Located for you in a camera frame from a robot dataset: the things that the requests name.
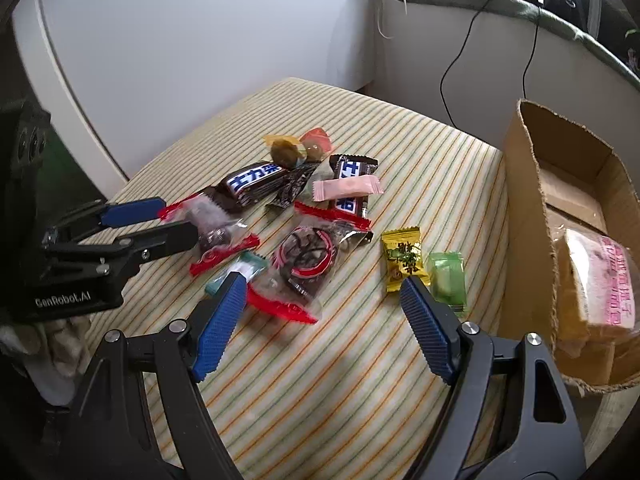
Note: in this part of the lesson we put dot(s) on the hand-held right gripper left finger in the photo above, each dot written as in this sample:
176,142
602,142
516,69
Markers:
220,332

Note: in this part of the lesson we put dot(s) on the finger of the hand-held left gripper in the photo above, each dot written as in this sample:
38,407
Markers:
165,240
130,211

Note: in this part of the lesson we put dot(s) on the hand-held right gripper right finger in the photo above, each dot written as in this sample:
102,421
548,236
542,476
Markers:
425,330

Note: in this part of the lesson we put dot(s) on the clear red-edged dark cake packet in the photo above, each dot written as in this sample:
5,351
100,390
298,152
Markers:
215,230

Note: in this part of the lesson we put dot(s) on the green candy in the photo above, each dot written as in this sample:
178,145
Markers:
445,277

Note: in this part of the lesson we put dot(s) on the teal candy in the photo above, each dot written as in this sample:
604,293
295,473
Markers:
245,265

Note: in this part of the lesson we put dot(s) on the yellow snack packet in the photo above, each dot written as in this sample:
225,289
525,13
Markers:
402,257

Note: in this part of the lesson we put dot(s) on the long brown chocolate bar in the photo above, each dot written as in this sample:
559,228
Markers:
250,180

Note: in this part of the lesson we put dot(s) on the clear red-edged round cake packet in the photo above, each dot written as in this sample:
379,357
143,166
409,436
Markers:
300,260

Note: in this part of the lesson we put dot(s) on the small dark foil packet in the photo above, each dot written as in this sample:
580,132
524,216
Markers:
352,237

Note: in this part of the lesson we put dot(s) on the black patterned snack packet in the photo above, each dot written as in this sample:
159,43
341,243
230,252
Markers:
292,187

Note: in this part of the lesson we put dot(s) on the yellow ball candy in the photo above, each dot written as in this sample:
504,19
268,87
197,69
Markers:
282,151

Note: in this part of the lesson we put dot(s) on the cardboard box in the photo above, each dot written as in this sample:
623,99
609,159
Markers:
525,210

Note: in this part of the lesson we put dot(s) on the pink candy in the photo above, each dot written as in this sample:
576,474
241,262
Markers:
347,189

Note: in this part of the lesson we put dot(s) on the orange ball candy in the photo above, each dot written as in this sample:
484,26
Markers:
315,150

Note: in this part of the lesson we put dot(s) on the short brown chocolate bar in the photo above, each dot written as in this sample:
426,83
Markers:
350,166

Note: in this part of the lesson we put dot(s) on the striped cloth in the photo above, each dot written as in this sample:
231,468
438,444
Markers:
350,360

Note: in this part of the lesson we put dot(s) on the pink label bread packet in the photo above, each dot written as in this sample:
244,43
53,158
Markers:
600,280

